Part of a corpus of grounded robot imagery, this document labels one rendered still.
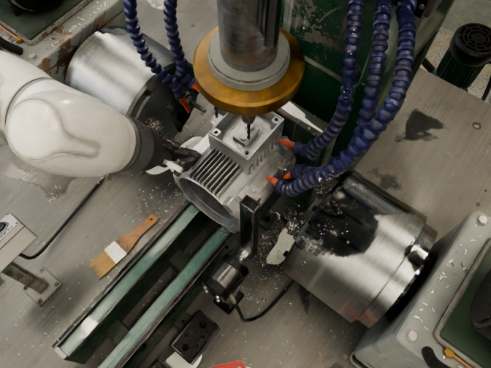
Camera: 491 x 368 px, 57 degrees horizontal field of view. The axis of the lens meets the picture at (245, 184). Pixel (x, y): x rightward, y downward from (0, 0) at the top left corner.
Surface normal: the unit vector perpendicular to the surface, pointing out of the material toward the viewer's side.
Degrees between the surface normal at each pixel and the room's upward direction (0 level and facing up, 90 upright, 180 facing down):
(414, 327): 0
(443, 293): 0
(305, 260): 58
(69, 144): 70
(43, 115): 14
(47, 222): 0
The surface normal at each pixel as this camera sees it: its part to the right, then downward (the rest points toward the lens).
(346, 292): -0.53, 0.37
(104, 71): -0.26, -0.10
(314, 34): -0.62, 0.71
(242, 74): 0.00, -0.44
